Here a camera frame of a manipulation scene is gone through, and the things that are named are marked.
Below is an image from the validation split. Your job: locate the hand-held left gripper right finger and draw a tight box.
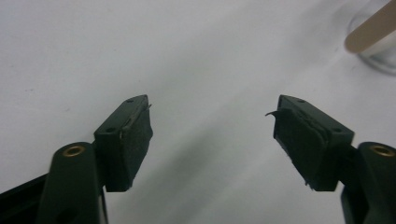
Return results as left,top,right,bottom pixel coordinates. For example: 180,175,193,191
265,94,396,224

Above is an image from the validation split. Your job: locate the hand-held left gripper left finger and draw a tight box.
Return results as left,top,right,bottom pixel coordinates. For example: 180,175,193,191
35,94,154,224

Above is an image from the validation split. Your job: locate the clear glass container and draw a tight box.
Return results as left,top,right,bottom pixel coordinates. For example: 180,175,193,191
346,0,396,76

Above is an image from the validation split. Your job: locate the wooden stick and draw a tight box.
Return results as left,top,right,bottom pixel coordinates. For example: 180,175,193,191
344,0,396,54

